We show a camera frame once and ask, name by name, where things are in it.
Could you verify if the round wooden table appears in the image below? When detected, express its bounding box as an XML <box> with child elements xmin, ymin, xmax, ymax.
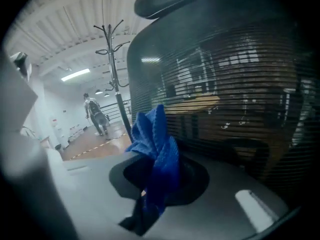
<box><xmin>164</xmin><ymin>95</ymin><xmax>222</xmax><ymax>114</ymax></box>

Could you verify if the black coat rack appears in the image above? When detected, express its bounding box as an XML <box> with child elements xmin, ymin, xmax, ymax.
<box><xmin>93</xmin><ymin>18</ymin><xmax>134</xmax><ymax>145</ymax></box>

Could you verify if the black metal railing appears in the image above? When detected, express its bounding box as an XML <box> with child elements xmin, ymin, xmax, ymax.
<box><xmin>99</xmin><ymin>99</ymin><xmax>132</xmax><ymax>123</ymax></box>

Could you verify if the black mesh chair headrest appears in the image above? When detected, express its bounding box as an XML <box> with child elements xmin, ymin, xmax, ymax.
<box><xmin>134</xmin><ymin>0</ymin><xmax>251</xmax><ymax>20</ymax></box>

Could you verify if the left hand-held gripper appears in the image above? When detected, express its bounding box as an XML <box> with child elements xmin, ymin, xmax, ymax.
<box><xmin>0</xmin><ymin>51</ymin><xmax>39</xmax><ymax>135</ymax></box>

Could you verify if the blue cloth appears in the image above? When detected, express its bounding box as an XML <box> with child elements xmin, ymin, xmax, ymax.
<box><xmin>118</xmin><ymin>103</ymin><xmax>181</xmax><ymax>236</ymax></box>

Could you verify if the black mesh office chair back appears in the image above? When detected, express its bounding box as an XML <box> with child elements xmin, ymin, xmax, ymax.
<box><xmin>126</xmin><ymin>0</ymin><xmax>320</xmax><ymax>210</ymax></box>

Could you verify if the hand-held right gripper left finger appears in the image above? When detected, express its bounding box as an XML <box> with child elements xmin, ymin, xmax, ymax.
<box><xmin>124</xmin><ymin>156</ymin><xmax>157</xmax><ymax>197</ymax></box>

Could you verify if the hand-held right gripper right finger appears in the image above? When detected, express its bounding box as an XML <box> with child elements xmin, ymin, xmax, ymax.
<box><xmin>174</xmin><ymin>156</ymin><xmax>201</xmax><ymax>205</ymax></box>

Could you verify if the ceiling light panel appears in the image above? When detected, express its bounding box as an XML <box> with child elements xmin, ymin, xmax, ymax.
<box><xmin>60</xmin><ymin>68</ymin><xmax>91</xmax><ymax>82</ymax></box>

